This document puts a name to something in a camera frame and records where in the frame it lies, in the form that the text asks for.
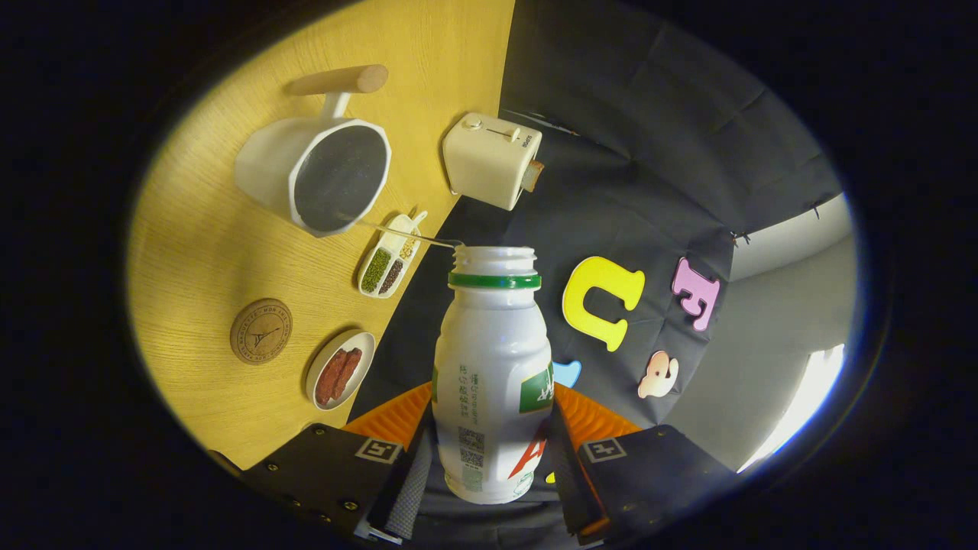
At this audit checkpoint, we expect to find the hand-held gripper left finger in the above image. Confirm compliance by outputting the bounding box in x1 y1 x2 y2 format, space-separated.
241 382 436 545

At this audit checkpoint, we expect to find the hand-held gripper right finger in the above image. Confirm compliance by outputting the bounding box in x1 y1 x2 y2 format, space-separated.
546 382 738 545

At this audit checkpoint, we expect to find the round cork coaster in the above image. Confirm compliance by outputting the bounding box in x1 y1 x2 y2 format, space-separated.
230 298 293 365

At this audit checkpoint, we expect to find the white juice bottle green label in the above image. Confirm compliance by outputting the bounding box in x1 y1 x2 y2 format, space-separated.
432 245 554 505

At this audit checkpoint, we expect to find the white cup with wooden handle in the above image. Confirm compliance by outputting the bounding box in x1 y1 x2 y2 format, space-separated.
234 64 393 238

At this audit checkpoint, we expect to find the red sausage piece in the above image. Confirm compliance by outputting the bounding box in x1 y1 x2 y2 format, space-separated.
332 348 363 400
316 350 350 406

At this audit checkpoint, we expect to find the white round plate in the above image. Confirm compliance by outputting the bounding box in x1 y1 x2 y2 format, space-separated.
306 330 377 412

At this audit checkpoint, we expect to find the white divided dish with beans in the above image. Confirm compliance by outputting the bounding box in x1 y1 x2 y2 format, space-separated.
357 211 429 299

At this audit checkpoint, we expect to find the wooden table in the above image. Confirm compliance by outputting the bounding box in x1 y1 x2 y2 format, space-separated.
126 0 517 471

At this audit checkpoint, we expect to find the cream toaster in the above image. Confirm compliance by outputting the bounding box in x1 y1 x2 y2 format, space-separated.
442 112 543 212

